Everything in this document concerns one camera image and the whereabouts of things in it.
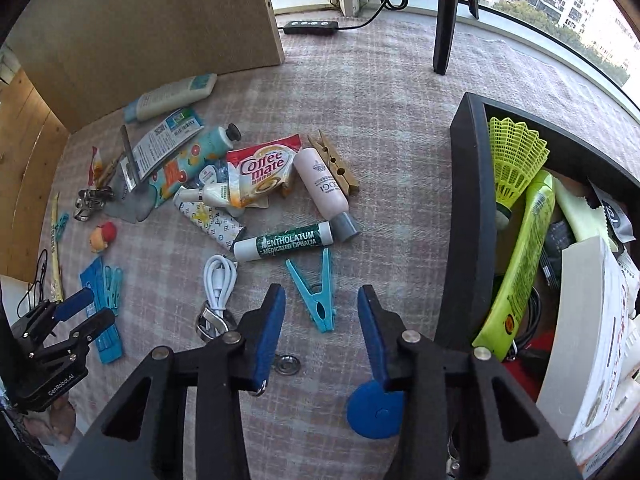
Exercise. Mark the red and white candy packet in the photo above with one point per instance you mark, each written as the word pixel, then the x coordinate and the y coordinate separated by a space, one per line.
pixel 95 162

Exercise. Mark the colourful hand cream tube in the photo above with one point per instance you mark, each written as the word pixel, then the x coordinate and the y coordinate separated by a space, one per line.
pixel 190 165

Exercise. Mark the grey flat pouch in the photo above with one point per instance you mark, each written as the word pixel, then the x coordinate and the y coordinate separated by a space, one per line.
pixel 127 205

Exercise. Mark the shiny metal clip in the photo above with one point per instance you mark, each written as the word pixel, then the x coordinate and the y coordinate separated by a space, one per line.
pixel 205 325

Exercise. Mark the red and white creamer packet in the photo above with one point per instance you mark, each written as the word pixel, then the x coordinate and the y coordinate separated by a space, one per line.
pixel 262 170

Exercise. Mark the pale wooden board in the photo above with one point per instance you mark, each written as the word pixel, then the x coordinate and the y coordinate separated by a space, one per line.
pixel 150 25

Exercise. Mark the small blue and white sachet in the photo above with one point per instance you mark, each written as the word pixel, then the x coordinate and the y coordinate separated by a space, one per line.
pixel 210 175

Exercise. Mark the large wooden clothespin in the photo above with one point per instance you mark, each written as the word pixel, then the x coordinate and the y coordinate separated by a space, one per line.
pixel 335 165

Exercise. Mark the black power strip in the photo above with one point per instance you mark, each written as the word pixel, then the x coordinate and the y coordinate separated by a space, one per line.
pixel 310 27

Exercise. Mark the white and blue lotion bottle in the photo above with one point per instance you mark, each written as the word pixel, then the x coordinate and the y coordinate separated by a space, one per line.
pixel 170 95

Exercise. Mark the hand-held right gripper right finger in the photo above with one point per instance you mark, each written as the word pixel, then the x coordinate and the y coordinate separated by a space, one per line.
pixel 372 340

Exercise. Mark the grey metal nail file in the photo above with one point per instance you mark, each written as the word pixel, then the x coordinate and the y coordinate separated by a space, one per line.
pixel 129 155

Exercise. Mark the Mentholatum lip balm stick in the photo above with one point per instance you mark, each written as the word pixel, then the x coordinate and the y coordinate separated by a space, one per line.
pixel 282 246

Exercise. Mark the yellow-green plastic shuttlecock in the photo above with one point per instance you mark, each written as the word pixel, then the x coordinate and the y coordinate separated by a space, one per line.
pixel 515 160

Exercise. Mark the small white tube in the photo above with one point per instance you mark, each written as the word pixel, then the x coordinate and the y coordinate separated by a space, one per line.
pixel 215 192

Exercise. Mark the long yellow stick packet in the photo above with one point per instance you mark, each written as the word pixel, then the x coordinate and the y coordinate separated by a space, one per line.
pixel 55 250

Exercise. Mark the black tripod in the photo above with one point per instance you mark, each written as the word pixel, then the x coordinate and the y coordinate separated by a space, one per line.
pixel 445 20

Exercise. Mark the metal nail clipper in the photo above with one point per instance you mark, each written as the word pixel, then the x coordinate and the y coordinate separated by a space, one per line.
pixel 92 200

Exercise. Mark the white cardboard box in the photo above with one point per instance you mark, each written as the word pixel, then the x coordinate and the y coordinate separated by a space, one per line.
pixel 585 335

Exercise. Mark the green tube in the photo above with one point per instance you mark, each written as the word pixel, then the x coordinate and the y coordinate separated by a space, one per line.
pixel 525 270

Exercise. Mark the black storage box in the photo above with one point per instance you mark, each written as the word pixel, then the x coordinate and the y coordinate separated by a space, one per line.
pixel 470 185

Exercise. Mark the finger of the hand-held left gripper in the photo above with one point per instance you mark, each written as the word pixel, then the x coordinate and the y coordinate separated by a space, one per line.
pixel 95 327
pixel 75 304

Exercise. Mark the white patterned pouch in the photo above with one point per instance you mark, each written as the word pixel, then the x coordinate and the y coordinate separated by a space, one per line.
pixel 210 220

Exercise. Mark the blue plastic clothespin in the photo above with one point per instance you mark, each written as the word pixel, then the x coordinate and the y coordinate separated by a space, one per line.
pixel 317 295

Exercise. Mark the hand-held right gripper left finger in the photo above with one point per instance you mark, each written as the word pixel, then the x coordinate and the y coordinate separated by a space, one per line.
pixel 267 340

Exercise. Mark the black foil packet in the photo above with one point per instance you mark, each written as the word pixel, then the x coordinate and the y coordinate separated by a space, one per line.
pixel 615 215

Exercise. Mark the pink bottle with grey cap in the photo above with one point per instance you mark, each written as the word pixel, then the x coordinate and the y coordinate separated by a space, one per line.
pixel 322 187

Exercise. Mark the red and yellow toy figure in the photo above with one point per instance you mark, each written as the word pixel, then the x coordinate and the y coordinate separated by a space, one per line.
pixel 102 236

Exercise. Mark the pink plaid tablecloth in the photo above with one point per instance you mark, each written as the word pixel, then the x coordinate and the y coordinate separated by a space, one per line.
pixel 380 135

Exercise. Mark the small wooden clothespin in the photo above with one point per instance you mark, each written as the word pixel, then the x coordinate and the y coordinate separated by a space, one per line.
pixel 109 170

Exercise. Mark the blue felt disc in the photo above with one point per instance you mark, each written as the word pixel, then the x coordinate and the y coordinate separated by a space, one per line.
pixel 372 412

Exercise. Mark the pale green sachet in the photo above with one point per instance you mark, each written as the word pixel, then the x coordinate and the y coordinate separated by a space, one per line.
pixel 580 210

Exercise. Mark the white sachet with blue label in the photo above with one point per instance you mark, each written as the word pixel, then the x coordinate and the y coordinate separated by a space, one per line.
pixel 165 142

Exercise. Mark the small teal clip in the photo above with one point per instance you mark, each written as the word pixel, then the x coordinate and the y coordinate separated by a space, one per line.
pixel 62 225

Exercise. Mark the black patterned pouch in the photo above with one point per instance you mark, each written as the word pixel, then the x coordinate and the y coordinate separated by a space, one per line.
pixel 555 250

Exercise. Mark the pine wooden board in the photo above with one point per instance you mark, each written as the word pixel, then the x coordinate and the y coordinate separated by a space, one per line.
pixel 25 170

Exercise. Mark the person's left hand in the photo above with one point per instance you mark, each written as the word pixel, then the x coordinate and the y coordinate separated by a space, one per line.
pixel 52 422

